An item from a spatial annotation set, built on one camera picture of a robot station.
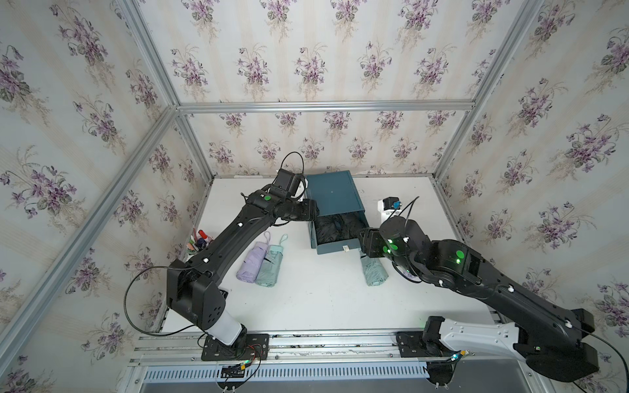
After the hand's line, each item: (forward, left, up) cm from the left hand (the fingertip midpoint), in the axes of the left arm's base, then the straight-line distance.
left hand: (314, 212), depth 80 cm
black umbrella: (-6, -5, -1) cm, 8 cm away
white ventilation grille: (-41, +6, -23) cm, 48 cm away
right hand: (-13, -14, +8) cm, 20 cm away
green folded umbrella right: (-14, -22, -16) cm, 31 cm away
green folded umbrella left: (-12, +16, -19) cm, 28 cm away
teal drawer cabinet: (+9, -7, 0) cm, 12 cm away
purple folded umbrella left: (-10, +23, -20) cm, 32 cm away
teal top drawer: (-11, -7, -4) cm, 13 cm away
